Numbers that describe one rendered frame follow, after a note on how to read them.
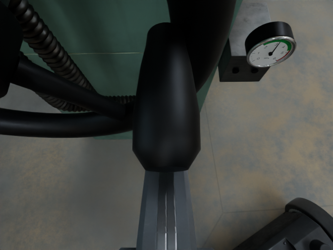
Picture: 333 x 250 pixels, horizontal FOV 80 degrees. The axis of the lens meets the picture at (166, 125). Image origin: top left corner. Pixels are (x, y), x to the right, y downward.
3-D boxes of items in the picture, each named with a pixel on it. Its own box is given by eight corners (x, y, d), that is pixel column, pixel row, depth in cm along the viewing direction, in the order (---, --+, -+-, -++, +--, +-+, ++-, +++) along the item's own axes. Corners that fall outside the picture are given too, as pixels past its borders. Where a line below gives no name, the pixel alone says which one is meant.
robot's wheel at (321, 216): (320, 197, 64) (284, 195, 83) (308, 206, 64) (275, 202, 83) (367, 259, 59) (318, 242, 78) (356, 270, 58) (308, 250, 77)
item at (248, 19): (219, 83, 40) (231, 57, 33) (214, 35, 44) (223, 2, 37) (261, 83, 40) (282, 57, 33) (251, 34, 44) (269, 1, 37)
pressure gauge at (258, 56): (236, 75, 33) (257, 37, 25) (233, 56, 34) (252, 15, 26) (275, 74, 33) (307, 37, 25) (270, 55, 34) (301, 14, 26)
